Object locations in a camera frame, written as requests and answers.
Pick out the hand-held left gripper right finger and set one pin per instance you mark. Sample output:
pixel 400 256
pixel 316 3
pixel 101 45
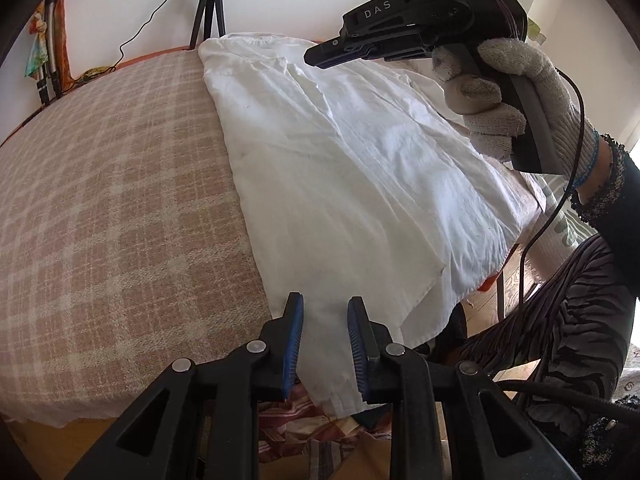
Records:
pixel 356 345

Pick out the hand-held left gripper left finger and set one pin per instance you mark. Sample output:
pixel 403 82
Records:
pixel 295 345

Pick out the folded silver tripod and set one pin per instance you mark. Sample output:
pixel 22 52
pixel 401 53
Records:
pixel 50 60

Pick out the white green patterned cloth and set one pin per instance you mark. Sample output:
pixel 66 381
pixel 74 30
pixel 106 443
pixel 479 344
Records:
pixel 565 225

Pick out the person's grey striped clothing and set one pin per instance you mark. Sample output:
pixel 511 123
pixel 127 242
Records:
pixel 575 320

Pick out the beige plaid blanket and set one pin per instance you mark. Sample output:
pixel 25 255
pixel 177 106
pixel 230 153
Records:
pixel 125 210

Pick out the colourful patterned cloth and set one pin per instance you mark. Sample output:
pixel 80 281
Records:
pixel 35 55

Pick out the black tripod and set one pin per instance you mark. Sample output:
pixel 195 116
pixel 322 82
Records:
pixel 220 15

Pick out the person's right forearm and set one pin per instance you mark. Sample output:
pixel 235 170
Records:
pixel 617 185

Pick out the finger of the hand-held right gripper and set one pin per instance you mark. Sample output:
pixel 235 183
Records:
pixel 360 50

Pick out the white shirt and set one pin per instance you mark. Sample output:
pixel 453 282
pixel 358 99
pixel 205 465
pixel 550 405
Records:
pixel 350 185

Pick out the person's right hand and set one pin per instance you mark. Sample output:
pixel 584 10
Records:
pixel 550 90

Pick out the red striped cloth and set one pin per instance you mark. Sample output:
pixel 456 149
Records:
pixel 290 425

